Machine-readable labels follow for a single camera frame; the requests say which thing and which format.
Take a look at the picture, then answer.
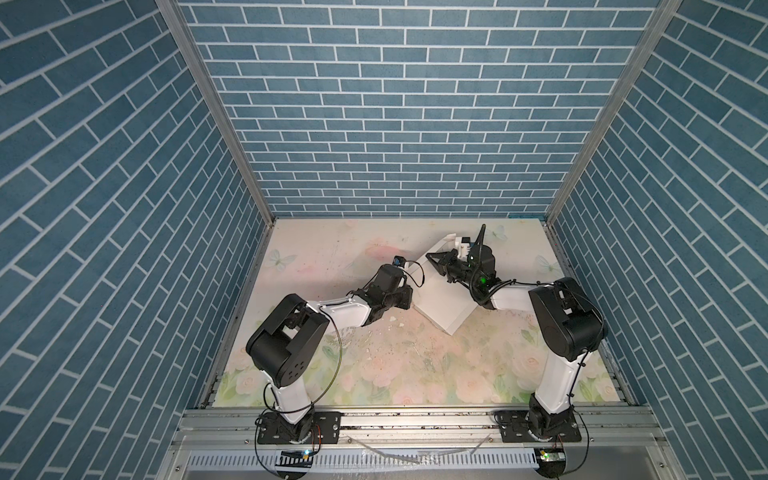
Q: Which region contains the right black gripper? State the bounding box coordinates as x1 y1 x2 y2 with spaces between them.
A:
426 251 480 290

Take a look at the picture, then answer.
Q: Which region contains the white paper box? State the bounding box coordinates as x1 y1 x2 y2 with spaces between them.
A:
410 255 476 335

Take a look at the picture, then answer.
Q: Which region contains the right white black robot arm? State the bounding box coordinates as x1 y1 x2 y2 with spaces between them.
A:
426 240 605 441

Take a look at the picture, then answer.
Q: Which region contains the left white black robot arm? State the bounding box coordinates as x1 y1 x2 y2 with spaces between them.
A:
246 256 413 444

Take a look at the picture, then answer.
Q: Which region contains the left circuit board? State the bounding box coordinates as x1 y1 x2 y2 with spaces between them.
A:
275 450 315 471

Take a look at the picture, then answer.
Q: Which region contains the circuit board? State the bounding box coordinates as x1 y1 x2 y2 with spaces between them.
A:
275 450 315 471
534 448 567 477

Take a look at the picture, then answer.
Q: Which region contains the right circuit board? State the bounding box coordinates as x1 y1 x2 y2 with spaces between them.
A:
534 448 567 477

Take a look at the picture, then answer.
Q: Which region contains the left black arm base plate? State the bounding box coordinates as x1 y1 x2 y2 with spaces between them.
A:
257 411 342 445

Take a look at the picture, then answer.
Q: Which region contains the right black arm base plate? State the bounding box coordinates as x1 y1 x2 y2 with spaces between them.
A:
491 409 582 443

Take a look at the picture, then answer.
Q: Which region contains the aluminium front rail frame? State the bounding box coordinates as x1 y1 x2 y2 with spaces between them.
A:
159 404 684 479

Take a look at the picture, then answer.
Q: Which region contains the right aluminium corner post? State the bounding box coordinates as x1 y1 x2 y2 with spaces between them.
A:
544 0 685 226

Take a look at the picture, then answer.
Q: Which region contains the aluminium corner post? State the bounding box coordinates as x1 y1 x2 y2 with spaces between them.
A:
544 0 685 226
155 0 276 227

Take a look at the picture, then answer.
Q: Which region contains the left aluminium corner post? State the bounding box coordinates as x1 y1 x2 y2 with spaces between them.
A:
155 0 276 227

